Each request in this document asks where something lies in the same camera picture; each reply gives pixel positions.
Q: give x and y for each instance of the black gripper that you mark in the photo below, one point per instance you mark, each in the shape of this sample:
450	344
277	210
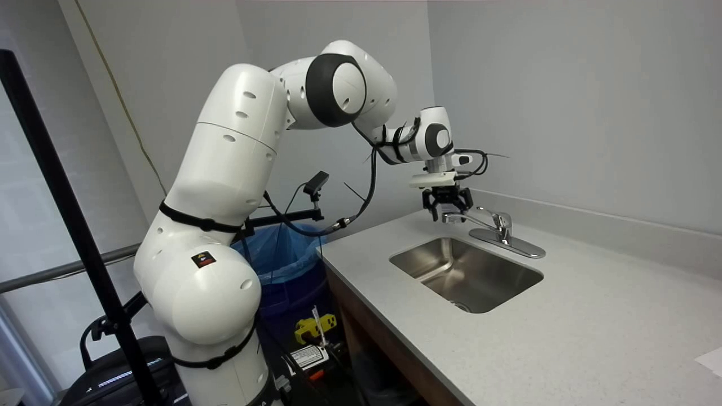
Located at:
445	195

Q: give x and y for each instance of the chrome faucet spout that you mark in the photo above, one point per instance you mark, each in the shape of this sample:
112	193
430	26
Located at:
471	218

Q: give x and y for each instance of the grey counter backsplash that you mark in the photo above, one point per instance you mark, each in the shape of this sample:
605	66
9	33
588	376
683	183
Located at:
617	226

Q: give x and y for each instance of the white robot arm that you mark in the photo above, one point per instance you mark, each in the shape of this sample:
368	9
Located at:
226	149

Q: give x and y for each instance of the black camera on mount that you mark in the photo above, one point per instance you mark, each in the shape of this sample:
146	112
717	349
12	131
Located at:
317	183

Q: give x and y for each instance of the stainless steel sink basin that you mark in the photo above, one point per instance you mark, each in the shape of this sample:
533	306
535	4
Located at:
466	274

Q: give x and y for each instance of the black tripod pole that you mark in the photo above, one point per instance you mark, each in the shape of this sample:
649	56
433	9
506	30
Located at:
69	218

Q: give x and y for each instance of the black hard case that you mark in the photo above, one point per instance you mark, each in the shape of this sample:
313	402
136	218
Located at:
113	376

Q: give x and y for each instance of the blue recycling bin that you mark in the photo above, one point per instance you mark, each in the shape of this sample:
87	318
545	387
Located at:
297	300

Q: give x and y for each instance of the blue plastic bin liner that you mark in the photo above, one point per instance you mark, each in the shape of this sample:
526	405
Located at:
278	252

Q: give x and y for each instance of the grey window frame rail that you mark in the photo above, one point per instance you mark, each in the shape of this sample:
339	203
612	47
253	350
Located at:
59	272

